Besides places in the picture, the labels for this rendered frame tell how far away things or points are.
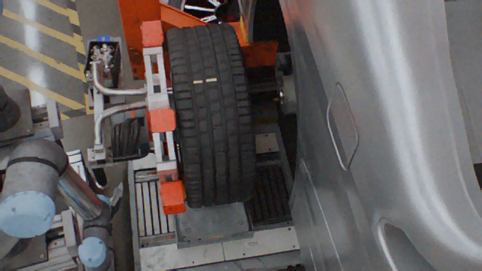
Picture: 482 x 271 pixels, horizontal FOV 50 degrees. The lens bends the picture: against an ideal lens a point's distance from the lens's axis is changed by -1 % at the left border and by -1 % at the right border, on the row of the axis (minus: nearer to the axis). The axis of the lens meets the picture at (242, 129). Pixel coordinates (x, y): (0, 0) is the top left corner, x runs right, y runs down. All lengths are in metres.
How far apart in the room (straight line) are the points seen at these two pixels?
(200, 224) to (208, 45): 0.97
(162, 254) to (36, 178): 1.36
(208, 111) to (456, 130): 0.83
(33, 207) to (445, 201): 0.83
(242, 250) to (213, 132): 1.02
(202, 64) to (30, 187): 0.70
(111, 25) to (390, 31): 2.62
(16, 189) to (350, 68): 0.76
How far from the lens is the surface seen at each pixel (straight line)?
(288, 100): 1.94
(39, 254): 1.80
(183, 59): 1.67
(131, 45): 2.31
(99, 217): 1.60
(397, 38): 1.06
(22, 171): 1.26
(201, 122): 1.60
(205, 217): 2.41
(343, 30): 1.16
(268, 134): 2.83
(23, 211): 1.22
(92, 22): 3.55
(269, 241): 2.54
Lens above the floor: 2.42
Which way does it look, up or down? 56 degrees down
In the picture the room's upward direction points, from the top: 5 degrees clockwise
